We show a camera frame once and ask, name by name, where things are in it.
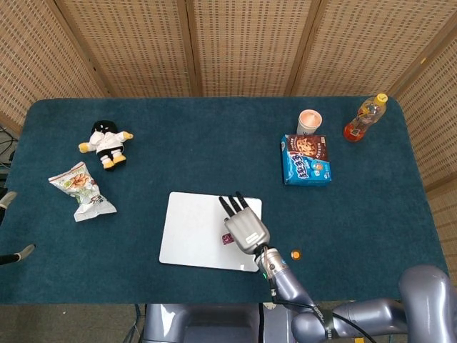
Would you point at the pink and white patterned packet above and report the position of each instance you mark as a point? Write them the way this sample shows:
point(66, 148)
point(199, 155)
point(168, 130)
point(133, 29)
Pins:
point(226, 239)

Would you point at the orange tea bottle yellow cap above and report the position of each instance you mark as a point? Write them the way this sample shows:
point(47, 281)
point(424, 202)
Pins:
point(362, 121)

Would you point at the white rectangular board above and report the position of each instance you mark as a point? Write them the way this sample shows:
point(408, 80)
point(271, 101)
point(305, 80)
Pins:
point(193, 232)

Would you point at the white green snack bag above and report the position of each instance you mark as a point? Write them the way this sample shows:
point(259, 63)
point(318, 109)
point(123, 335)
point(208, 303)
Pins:
point(84, 193)

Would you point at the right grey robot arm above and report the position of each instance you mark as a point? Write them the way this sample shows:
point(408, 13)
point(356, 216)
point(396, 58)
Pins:
point(421, 300)

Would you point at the small round orange cap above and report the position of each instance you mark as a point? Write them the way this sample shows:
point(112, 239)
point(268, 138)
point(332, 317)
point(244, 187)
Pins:
point(296, 254)

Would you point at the black and white plush doll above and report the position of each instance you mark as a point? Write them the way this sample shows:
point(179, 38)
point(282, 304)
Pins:
point(107, 143)

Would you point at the white paper cup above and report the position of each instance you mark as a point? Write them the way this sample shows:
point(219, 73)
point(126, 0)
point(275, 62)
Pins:
point(309, 121)

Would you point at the left grey five-finger robot hand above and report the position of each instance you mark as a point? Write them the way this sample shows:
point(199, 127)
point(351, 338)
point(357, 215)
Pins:
point(22, 254)

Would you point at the woven bamboo folding screen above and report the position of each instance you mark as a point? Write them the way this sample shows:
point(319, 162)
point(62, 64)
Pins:
point(246, 46)

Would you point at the blue chocolate cookie box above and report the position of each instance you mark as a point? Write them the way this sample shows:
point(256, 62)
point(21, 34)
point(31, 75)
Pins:
point(307, 160)

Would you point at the grey robot torso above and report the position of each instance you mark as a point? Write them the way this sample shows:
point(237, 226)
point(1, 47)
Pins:
point(214, 325)

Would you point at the teal felt table cloth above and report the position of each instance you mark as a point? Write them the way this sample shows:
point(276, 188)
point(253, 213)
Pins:
point(214, 150)

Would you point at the right grey five-finger robot hand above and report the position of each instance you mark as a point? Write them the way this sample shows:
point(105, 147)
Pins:
point(248, 228)

